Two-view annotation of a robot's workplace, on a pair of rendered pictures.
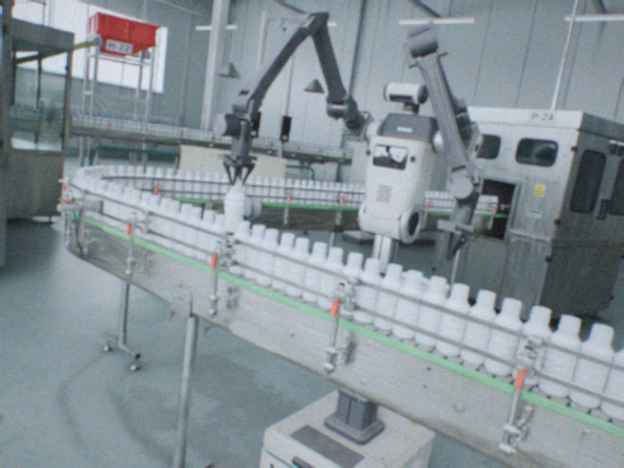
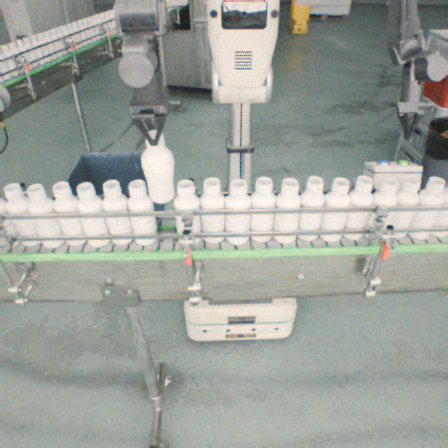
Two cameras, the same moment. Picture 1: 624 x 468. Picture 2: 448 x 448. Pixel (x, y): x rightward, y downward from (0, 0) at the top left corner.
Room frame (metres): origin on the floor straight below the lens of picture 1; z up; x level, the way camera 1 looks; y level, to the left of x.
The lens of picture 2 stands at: (0.93, 0.57, 1.63)
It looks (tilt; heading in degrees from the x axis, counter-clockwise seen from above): 38 degrees down; 322
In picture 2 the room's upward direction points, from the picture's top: straight up
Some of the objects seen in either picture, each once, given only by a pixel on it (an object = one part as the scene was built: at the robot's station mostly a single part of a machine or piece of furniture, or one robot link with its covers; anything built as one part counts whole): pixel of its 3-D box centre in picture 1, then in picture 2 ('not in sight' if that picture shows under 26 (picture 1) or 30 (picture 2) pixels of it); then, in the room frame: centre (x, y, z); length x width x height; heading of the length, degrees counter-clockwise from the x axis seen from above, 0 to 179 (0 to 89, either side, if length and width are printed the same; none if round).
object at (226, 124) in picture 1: (235, 117); (140, 42); (1.55, 0.27, 1.48); 0.12 x 0.09 x 0.12; 144
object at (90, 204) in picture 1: (82, 230); not in sight; (1.98, 0.92, 0.96); 0.23 x 0.10 x 0.27; 144
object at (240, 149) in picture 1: (240, 149); (148, 86); (1.59, 0.25, 1.39); 0.10 x 0.07 x 0.07; 144
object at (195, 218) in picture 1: (194, 231); (92, 215); (1.69, 0.39, 1.08); 0.06 x 0.06 x 0.17
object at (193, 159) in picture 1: (228, 201); not in sight; (5.92, 1.00, 0.59); 1.10 x 0.62 x 1.18; 126
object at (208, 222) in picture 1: (207, 235); (117, 213); (1.66, 0.34, 1.08); 0.06 x 0.06 x 0.17
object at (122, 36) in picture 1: (116, 115); not in sight; (7.78, 3.19, 1.40); 0.92 x 0.72 x 2.80; 126
